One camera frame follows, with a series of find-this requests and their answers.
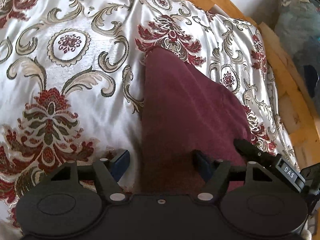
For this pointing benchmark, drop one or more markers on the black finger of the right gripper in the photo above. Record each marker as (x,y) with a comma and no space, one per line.
(252,153)

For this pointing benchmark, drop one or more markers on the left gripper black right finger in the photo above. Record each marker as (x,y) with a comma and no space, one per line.
(251,200)

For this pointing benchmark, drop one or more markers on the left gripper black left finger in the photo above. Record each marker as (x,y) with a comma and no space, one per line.
(72,199)

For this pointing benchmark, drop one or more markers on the maroon small cloth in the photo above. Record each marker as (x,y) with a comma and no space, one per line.
(184,111)

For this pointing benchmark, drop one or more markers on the grey blue patterned blanket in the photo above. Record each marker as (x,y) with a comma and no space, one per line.
(298,30)

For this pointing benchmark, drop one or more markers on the white floral satin bedspread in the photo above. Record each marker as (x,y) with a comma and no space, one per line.
(72,74)

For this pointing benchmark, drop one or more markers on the wooden bed frame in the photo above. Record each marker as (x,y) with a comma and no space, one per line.
(280,67)

